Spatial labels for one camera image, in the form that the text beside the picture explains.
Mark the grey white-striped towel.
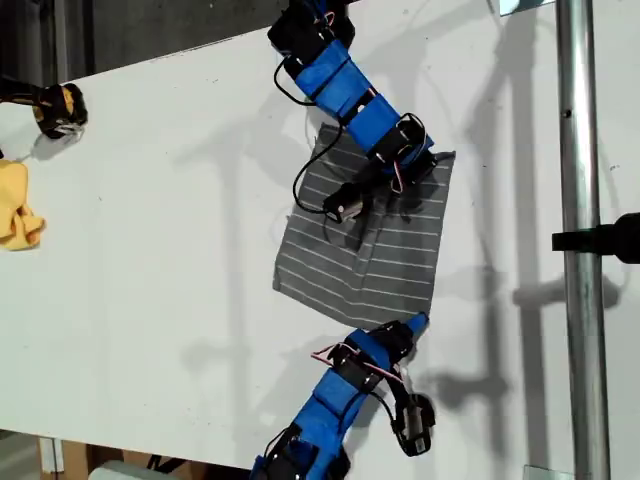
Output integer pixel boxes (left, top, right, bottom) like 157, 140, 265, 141
272, 122, 457, 332

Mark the white plastic box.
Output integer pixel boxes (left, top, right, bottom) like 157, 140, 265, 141
88, 459, 151, 480

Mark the brown cardboard box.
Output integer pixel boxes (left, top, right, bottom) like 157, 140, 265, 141
59, 439, 241, 480

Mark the black yellow clamp tool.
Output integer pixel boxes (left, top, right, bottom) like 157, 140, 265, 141
0, 74, 90, 141

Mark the yellow cloth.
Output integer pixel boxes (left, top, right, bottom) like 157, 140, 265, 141
0, 158, 47, 252

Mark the black camera stalk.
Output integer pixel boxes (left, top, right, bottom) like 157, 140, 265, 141
357, 168, 397, 202
369, 372, 417, 404

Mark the black camera cable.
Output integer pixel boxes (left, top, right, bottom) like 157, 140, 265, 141
273, 54, 347, 216
372, 389, 406, 441

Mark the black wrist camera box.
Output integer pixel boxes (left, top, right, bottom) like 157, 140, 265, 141
392, 392, 437, 457
323, 182, 369, 225

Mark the steel post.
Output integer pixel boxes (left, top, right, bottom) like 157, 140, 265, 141
554, 0, 614, 480

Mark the black post clamp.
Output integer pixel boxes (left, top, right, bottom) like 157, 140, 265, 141
551, 212, 640, 266

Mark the white table leg bracket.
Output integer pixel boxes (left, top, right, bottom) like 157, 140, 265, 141
38, 437, 65, 474

